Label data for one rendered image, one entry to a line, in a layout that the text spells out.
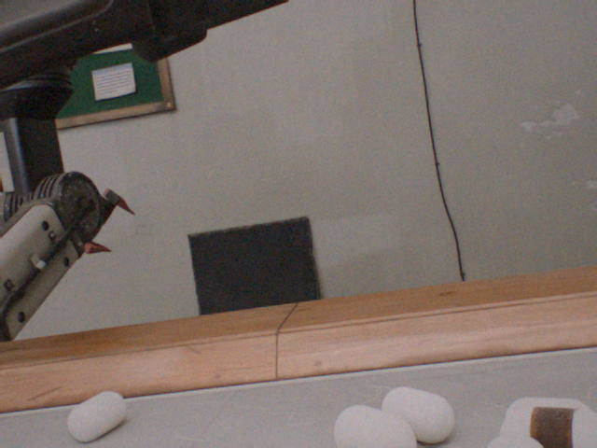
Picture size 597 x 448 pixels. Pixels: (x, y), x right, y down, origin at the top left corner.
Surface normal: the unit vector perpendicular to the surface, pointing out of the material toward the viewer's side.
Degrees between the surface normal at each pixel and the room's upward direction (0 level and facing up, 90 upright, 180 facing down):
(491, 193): 90
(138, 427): 0
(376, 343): 45
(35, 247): 90
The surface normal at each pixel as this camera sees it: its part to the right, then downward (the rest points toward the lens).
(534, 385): -0.15, -0.99
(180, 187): -0.12, 0.07
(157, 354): -0.22, -0.65
